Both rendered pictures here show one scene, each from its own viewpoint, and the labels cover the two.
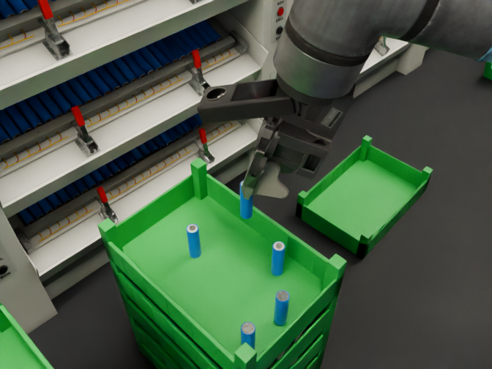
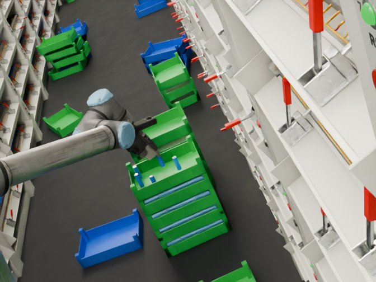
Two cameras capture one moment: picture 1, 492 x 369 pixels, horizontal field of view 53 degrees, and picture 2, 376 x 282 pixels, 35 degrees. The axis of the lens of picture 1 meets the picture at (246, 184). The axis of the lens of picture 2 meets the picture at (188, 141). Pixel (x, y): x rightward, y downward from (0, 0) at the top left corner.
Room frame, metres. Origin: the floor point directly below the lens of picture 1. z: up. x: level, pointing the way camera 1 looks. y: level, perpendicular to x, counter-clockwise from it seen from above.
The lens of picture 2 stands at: (2.05, -1.30, 1.60)
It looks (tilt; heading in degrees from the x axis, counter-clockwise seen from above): 29 degrees down; 137
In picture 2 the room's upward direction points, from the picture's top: 24 degrees counter-clockwise
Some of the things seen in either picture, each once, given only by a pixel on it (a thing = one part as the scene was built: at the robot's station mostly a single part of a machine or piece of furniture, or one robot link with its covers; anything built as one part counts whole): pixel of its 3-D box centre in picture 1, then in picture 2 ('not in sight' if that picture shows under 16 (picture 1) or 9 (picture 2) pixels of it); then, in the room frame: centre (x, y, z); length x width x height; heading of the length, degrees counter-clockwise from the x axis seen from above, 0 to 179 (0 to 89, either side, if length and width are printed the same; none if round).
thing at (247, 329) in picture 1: (247, 340); (137, 172); (0.30, 0.00, 0.36); 0.02 x 0.02 x 0.06
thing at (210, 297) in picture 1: (219, 258); (164, 167); (0.43, 0.04, 0.36); 0.30 x 0.20 x 0.08; 46
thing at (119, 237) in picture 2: not in sight; (109, 238); (0.05, -0.13, 0.04); 0.30 x 0.20 x 0.08; 39
